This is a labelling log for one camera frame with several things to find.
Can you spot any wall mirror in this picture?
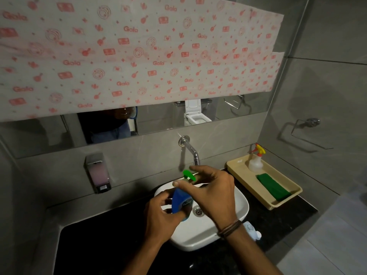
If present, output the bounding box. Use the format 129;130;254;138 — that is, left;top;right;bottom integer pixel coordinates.
0;0;311;159

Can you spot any wall soap dispenser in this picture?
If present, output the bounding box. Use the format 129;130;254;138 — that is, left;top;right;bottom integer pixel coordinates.
84;152;112;194

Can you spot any brown cord wristband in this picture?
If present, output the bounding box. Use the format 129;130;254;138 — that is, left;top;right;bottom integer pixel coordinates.
217;219;244;240

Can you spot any blue spray bottle green trigger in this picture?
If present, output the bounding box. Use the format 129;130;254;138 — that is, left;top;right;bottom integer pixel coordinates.
171;169;198;222

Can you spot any person's right forearm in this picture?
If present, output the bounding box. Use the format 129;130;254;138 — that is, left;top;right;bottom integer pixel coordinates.
217;226;284;275

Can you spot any person's right hand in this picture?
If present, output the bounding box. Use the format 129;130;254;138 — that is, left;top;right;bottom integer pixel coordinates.
172;165;239;231

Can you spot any person's left forearm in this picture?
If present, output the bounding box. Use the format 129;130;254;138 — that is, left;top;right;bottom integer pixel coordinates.
122;237;173;275

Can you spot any beige plastic tray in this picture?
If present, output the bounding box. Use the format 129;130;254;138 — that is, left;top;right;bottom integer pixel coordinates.
226;154;303;211

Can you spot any small white plastic bottle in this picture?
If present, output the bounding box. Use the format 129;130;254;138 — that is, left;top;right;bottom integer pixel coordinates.
242;221;262;241

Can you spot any person's left hand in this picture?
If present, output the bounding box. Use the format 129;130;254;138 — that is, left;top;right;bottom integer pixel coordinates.
143;188;193;245

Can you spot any white ceramic sink basin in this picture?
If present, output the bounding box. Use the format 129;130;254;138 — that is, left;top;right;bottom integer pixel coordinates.
154;180;249;252

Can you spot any chrome towel ring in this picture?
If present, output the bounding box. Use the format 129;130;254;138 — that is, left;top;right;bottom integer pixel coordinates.
291;118;334;150

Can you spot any chrome wall faucet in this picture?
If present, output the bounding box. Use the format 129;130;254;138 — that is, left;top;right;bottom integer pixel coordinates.
178;135;200;166

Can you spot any green cleaning cloth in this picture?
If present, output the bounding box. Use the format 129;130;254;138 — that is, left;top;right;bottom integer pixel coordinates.
256;173;292;201

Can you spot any white spray bottle yellow trigger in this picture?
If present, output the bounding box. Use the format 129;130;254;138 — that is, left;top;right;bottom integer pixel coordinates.
248;143;266;173

